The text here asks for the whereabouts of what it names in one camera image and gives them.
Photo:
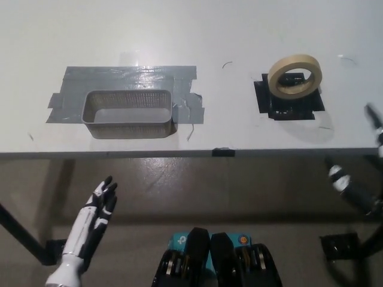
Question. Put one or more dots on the white and black left hand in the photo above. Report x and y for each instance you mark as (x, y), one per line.
(89, 215)

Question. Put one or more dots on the black and white right hand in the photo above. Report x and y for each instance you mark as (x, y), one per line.
(339, 179)

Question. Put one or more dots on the beige masking tape roll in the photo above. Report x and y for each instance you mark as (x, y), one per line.
(276, 73)

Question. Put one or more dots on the black tape square patch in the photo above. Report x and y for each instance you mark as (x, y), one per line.
(291, 107)

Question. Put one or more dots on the small black tape strip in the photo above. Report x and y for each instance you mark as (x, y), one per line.
(223, 152)

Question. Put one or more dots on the black metal table leg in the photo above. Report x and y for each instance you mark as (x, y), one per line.
(21, 233)

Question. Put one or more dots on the teal cardboard box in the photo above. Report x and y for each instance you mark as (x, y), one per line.
(178, 240)

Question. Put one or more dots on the small grey mesh basket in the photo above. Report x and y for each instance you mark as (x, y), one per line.
(125, 115)

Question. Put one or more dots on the grey duct tape patch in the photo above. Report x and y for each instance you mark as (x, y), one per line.
(119, 74)

